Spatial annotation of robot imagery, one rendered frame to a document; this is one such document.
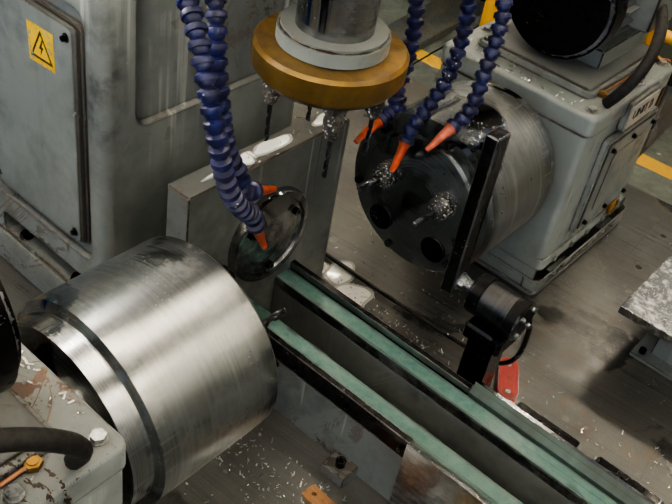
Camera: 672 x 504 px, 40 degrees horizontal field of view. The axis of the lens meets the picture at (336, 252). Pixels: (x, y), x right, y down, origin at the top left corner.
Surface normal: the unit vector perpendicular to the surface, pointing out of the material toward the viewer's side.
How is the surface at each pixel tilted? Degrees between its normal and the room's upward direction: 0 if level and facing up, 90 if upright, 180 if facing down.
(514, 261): 90
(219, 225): 90
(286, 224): 90
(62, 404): 0
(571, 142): 90
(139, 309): 9
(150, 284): 2
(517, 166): 54
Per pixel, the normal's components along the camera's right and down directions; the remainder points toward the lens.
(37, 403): 0.14, -0.76
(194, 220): 0.74, 0.51
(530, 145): 0.64, -0.15
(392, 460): -0.65, 0.41
